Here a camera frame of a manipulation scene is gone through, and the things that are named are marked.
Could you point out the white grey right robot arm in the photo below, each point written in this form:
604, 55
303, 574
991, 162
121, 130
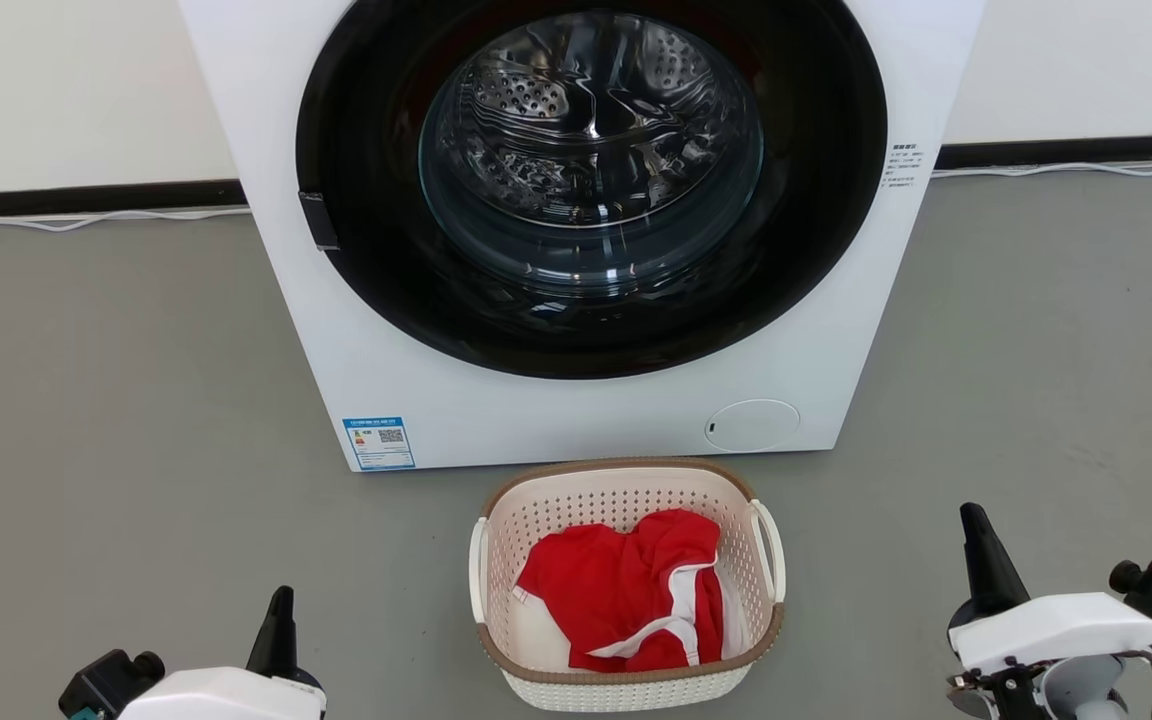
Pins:
1081, 692

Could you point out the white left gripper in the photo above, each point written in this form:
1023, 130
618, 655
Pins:
226, 695

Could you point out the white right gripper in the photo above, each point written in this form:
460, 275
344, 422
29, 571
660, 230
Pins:
1066, 625

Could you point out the dark round washer door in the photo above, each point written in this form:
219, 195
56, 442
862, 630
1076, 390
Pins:
836, 200

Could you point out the beige perforated laundry basket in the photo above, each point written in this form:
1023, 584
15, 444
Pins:
616, 490

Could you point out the round white filter cover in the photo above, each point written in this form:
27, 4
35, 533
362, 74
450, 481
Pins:
751, 426

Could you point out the blue energy label sticker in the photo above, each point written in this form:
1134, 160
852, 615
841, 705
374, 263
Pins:
379, 443

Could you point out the red and white garment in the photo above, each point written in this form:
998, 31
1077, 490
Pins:
616, 590

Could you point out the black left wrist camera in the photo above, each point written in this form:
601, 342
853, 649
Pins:
106, 685

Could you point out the small text sticker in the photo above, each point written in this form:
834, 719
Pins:
904, 165

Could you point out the white front-load washing machine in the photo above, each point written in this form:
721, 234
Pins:
386, 350

